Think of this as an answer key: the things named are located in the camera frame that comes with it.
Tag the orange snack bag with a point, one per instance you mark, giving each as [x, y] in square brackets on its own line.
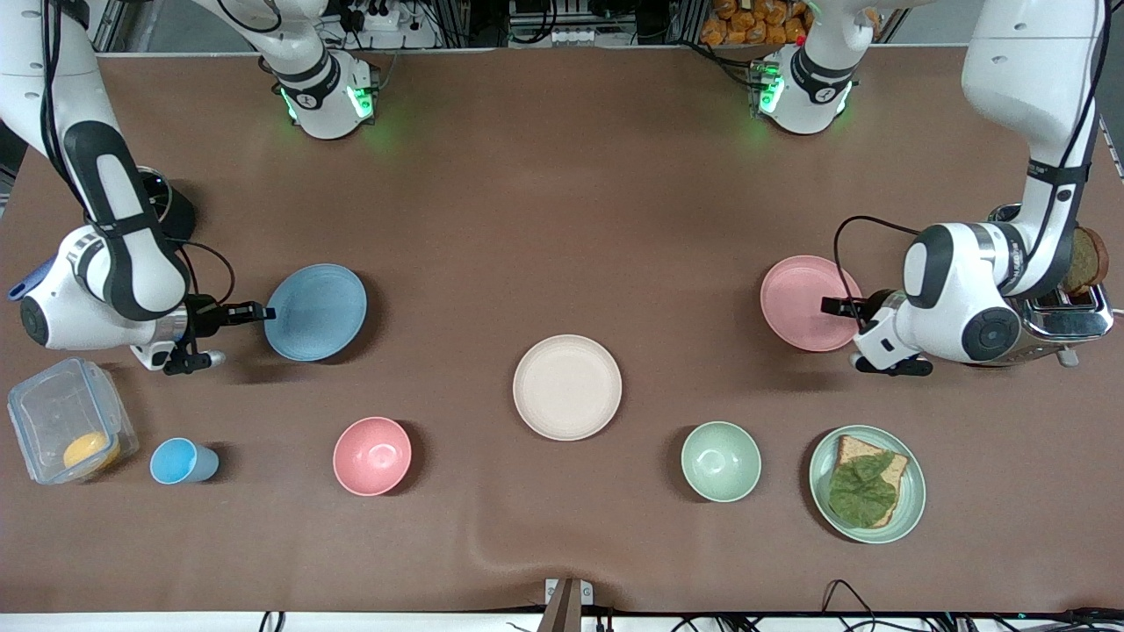
[755, 22]

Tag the green bowl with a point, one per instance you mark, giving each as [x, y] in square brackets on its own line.
[721, 462]

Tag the bread slice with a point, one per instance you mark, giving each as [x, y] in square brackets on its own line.
[853, 449]

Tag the silver toaster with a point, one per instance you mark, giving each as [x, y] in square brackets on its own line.
[1067, 323]

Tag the blue plate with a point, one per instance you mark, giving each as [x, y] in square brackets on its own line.
[318, 312]

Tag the white power strip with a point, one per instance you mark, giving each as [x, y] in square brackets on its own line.
[379, 17]

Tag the blue cup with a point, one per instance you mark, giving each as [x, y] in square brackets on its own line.
[180, 462]

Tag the yellow food piece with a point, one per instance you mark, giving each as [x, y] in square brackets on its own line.
[90, 450]

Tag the metal table clamp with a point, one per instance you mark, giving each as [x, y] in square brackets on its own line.
[568, 604]

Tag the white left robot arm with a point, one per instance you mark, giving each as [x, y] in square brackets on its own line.
[957, 281]

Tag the clear plastic container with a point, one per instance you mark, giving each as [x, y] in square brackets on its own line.
[61, 408]

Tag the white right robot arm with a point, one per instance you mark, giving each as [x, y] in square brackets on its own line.
[123, 263]

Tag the green plate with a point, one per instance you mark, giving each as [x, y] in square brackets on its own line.
[913, 500]

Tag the beige plate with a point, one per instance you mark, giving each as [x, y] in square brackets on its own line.
[567, 387]

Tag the brown table cover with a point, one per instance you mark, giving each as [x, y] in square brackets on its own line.
[562, 219]

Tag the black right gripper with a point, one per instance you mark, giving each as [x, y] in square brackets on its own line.
[205, 315]

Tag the brown toast slice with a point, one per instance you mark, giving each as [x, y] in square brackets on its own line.
[1089, 259]

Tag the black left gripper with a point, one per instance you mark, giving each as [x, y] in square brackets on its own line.
[872, 306]

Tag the pink bowl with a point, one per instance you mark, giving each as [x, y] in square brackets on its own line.
[372, 456]

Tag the green lettuce leaf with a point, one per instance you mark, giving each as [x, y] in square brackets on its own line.
[862, 493]

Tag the pink plate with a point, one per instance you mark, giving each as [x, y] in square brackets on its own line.
[803, 304]

